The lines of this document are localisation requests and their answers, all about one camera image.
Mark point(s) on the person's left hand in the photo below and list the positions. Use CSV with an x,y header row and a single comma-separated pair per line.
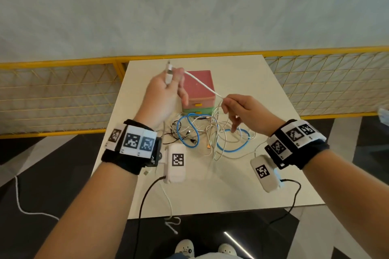
x,y
159,98

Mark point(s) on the person's right hand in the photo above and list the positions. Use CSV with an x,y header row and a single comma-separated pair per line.
x,y
252,113

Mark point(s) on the pink and green drawer box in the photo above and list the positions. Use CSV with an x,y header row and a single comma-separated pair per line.
x,y
199,85

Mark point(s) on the person's left forearm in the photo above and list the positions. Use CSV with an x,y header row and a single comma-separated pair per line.
x,y
91,213

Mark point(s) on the person's right forearm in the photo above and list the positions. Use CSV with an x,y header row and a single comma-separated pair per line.
x,y
349,201

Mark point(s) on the yellow mesh fence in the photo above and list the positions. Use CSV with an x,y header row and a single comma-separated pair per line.
x,y
60,63

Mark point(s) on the white shoe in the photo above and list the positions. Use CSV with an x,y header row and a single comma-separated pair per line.
x,y
184,248
227,250

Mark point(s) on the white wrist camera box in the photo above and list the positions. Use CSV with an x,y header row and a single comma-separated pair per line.
x,y
176,170
267,180

